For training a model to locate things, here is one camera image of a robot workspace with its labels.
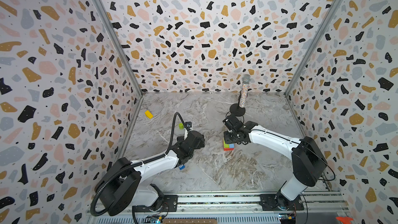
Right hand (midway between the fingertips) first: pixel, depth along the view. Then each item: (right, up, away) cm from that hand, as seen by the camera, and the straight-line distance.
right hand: (224, 135), depth 88 cm
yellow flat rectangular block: (-50, +11, +19) cm, 55 cm away
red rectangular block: (+3, -8, +4) cm, 10 cm away
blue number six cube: (-24, -16, -4) cm, 29 cm away
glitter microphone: (+11, +32, -2) cm, 34 cm away
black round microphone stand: (+10, +14, +25) cm, 31 cm away
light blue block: (+4, -6, +2) cm, 8 cm away
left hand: (-17, +1, -1) cm, 17 cm away
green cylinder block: (-22, +7, -13) cm, 27 cm away
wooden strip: (-17, -33, -20) cm, 43 cm away
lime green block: (0, -6, +2) cm, 6 cm away
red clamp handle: (+53, -35, -18) cm, 66 cm away
